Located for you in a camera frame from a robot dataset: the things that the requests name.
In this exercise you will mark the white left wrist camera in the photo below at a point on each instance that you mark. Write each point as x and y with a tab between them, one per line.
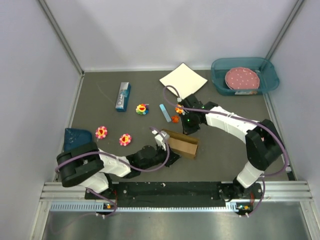
161	138

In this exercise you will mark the orange plush flower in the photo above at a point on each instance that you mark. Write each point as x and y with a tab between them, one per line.
179	109

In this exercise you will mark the white cable duct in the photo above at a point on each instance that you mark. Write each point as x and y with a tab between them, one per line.
77	206

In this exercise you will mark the dark blue dish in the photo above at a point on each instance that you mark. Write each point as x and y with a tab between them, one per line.
74	137

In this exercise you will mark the white square plate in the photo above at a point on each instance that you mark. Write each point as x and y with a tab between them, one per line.
184	80

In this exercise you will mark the blue toothpaste box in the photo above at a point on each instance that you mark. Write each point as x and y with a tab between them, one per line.
123	97

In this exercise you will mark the teal plastic bin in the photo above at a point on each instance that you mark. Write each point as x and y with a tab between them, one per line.
265	70

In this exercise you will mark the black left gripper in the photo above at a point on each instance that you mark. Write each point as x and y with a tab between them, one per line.
173	157

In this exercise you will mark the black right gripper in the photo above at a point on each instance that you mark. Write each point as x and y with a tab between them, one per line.
187	130

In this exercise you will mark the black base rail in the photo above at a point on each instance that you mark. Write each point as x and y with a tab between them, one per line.
179	194

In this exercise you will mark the rainbow plush flower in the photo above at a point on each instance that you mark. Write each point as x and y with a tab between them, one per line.
142	109

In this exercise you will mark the brown cardboard box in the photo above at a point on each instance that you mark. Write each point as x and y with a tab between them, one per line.
184	145

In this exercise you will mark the light blue stick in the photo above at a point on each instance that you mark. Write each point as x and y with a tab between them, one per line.
165	113

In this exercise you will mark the orange red small toy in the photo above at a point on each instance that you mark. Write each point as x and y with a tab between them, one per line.
175	119

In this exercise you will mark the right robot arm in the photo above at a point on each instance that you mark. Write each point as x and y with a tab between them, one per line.
262	142

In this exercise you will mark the pink dotted plate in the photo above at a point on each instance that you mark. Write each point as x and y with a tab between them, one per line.
242	78

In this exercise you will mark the pink plush flower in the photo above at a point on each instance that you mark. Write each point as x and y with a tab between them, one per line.
101	132
125	139

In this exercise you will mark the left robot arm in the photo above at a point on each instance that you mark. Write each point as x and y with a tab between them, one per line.
90	167

